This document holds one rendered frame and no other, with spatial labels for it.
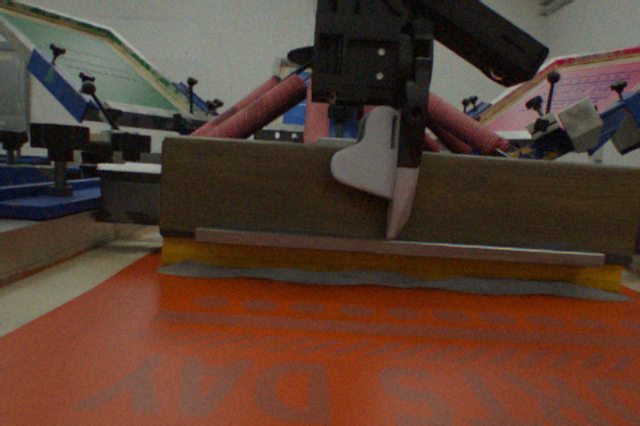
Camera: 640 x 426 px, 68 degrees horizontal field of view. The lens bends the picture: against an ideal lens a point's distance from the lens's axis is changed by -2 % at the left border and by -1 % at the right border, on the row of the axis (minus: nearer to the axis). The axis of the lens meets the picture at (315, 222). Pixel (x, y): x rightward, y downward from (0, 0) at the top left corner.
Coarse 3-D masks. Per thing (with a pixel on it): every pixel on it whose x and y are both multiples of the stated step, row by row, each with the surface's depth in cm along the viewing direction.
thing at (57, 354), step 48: (96, 288) 30; (144, 288) 31; (192, 288) 32; (240, 288) 33; (288, 288) 33; (336, 288) 34; (384, 288) 35; (48, 336) 22; (96, 336) 23; (0, 384) 18; (48, 384) 18
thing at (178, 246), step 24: (168, 240) 37; (192, 240) 37; (360, 264) 37; (384, 264) 37; (408, 264) 37; (432, 264) 37; (456, 264) 37; (480, 264) 37; (504, 264) 37; (528, 264) 37
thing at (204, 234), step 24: (216, 240) 34; (240, 240) 34; (264, 240) 34; (288, 240) 34; (312, 240) 34; (336, 240) 34; (360, 240) 34; (384, 240) 35; (408, 240) 35; (552, 264) 35; (576, 264) 35; (600, 264) 35
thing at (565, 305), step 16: (400, 288) 35; (416, 288) 36; (624, 288) 40; (416, 304) 32; (432, 304) 32; (448, 304) 32; (464, 304) 32; (480, 304) 32; (496, 304) 33; (512, 304) 33; (528, 304) 33; (544, 304) 33; (560, 304) 34; (576, 304) 34; (592, 304) 34; (608, 304) 34; (624, 304) 35
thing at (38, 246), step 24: (72, 216) 38; (96, 216) 42; (0, 240) 29; (24, 240) 31; (48, 240) 34; (72, 240) 38; (96, 240) 42; (0, 264) 29; (24, 264) 32; (48, 264) 35; (0, 288) 29
